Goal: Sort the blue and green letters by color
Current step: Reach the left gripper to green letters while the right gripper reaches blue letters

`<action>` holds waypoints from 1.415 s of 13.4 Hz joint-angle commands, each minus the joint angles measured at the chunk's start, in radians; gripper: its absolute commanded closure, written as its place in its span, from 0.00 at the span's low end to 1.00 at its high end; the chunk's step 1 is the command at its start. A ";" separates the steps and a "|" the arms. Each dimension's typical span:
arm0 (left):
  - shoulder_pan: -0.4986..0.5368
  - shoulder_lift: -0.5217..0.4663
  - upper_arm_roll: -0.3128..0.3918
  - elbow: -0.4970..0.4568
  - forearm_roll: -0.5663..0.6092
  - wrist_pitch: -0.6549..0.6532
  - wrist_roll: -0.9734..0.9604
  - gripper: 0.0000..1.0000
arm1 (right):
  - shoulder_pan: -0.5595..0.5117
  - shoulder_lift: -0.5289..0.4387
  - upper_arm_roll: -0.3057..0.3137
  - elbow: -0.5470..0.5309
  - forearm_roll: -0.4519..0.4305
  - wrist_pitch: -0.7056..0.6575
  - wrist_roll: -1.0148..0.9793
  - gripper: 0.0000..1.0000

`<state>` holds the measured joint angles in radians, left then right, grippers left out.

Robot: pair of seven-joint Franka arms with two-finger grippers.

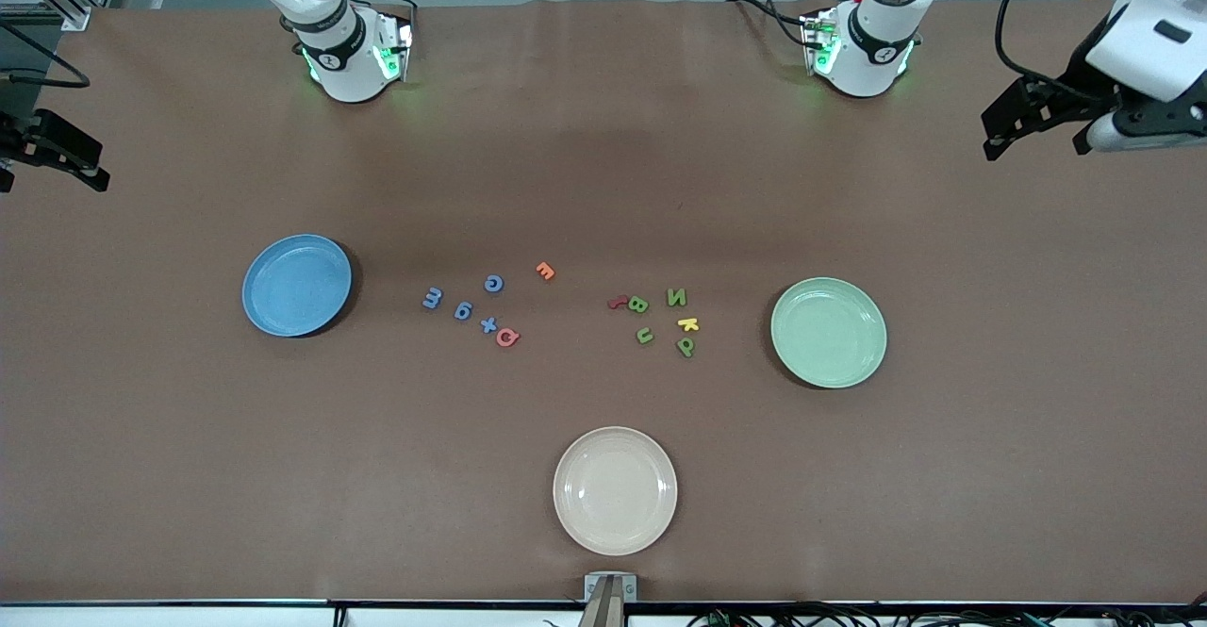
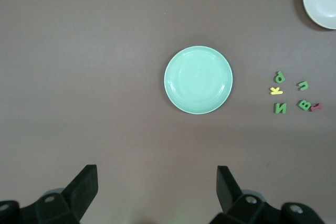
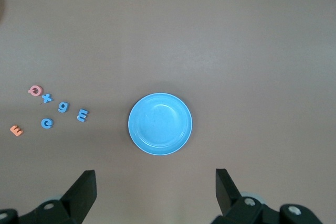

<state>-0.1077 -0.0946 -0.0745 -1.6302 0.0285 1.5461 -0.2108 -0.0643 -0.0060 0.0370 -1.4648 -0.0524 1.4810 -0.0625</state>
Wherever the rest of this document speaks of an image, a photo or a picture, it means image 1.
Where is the blue plate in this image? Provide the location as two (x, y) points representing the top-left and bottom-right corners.
(241, 234), (354, 338)

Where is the light green plate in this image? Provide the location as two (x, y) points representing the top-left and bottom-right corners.
(770, 276), (888, 389)

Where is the brown table cover sheet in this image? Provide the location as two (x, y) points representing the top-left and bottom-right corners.
(0, 0), (1207, 606)

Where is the beige plate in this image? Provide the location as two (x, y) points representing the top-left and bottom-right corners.
(553, 426), (679, 557)

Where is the black left arm base cable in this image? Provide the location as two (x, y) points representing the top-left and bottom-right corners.
(726, 0), (819, 49)

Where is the white table frame edge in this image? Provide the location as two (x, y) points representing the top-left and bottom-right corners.
(0, 602), (1207, 627)

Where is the black cable bundle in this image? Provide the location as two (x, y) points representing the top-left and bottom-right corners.
(684, 599), (1207, 627)

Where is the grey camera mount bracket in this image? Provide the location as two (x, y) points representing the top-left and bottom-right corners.
(584, 572), (639, 627)

